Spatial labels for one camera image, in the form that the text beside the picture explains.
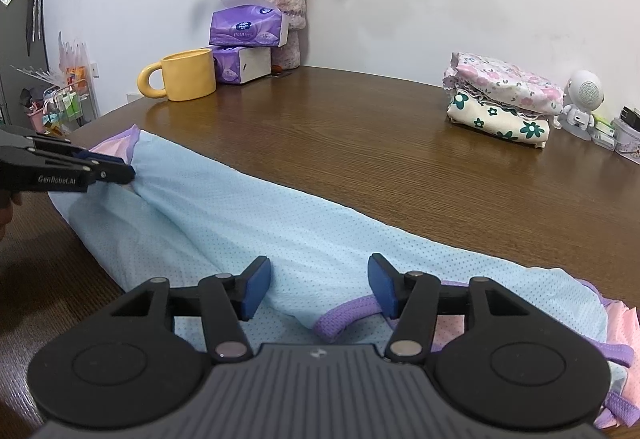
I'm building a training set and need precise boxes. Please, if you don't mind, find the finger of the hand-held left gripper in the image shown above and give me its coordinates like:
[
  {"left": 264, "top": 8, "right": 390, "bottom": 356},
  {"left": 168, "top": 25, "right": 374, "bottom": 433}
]
[
  {"left": 45, "top": 158, "right": 137, "bottom": 185},
  {"left": 30, "top": 134, "right": 132, "bottom": 166}
]

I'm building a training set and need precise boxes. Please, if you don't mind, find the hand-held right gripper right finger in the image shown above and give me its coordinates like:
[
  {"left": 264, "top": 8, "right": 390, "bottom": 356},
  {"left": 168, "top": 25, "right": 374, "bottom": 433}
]
[{"left": 367, "top": 253, "right": 533, "bottom": 364}]

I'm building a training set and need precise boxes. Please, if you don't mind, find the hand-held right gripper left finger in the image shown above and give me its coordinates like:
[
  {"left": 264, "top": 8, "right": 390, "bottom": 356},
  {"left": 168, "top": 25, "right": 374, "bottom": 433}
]
[{"left": 110, "top": 255, "right": 273, "bottom": 365}]

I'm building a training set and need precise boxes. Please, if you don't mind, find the pink blue purple-trimmed vest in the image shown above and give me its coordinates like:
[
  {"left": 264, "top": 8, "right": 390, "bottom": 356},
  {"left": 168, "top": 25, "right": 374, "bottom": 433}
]
[{"left": 48, "top": 124, "right": 640, "bottom": 430}]

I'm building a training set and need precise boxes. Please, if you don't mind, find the person's left hand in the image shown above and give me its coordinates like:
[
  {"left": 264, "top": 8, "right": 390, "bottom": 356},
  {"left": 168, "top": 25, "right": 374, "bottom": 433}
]
[{"left": 0, "top": 192, "right": 24, "bottom": 240}]

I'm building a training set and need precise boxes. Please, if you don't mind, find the pink cup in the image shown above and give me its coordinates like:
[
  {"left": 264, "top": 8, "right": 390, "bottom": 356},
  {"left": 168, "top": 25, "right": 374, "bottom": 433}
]
[{"left": 26, "top": 106, "right": 48, "bottom": 132}]

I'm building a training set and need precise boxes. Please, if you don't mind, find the clear acrylic organizer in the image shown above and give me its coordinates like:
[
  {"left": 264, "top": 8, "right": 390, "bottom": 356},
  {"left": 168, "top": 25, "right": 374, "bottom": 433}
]
[{"left": 10, "top": 32, "right": 98, "bottom": 137}]

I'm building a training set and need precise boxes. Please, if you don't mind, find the yellow mug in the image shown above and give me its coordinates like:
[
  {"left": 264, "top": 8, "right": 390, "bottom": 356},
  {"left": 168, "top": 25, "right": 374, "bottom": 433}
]
[{"left": 137, "top": 48, "right": 217, "bottom": 102}]

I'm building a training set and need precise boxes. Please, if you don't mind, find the grey refrigerator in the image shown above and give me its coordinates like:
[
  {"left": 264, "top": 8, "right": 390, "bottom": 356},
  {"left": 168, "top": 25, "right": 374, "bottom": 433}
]
[{"left": 0, "top": 0, "right": 51, "bottom": 130}]

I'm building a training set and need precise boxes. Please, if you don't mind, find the purple tissue pack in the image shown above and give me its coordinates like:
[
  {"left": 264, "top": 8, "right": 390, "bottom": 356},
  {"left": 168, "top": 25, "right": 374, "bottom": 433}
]
[
  {"left": 210, "top": 45, "right": 273, "bottom": 86},
  {"left": 208, "top": 0, "right": 290, "bottom": 48}
]

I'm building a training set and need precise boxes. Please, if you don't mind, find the cream green-flowered folded cloth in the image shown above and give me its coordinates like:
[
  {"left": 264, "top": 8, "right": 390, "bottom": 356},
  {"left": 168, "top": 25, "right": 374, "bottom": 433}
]
[{"left": 446, "top": 89, "right": 551, "bottom": 151}]

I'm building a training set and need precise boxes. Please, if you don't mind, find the pink floral folded cloth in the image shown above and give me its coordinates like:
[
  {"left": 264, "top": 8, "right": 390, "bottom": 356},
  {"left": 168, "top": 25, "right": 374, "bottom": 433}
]
[{"left": 442, "top": 52, "right": 566, "bottom": 116}]

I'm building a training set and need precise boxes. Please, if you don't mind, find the white astronaut speaker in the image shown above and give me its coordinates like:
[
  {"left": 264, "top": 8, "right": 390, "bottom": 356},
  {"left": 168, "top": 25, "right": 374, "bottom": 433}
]
[{"left": 557, "top": 70, "right": 605, "bottom": 140}]

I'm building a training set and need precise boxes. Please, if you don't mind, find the grey tin box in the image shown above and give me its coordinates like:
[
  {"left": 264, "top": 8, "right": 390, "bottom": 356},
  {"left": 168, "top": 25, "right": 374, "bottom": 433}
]
[{"left": 611, "top": 118, "right": 640, "bottom": 165}]

